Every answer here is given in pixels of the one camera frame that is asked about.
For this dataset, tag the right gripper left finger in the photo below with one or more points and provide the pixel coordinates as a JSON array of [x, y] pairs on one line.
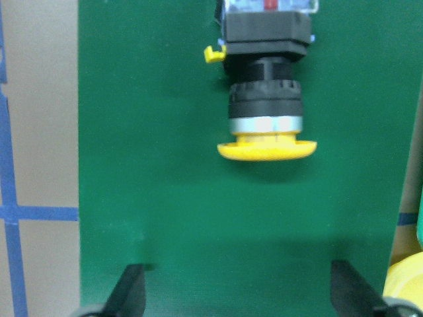
[[128, 296]]

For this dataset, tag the yellow plastic tray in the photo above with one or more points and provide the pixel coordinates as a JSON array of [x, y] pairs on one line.
[[404, 280]]

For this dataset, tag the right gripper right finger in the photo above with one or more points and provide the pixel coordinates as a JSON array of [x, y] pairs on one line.
[[351, 295]]

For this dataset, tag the green conveyor belt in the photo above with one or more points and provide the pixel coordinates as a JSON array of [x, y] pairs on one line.
[[227, 238]]

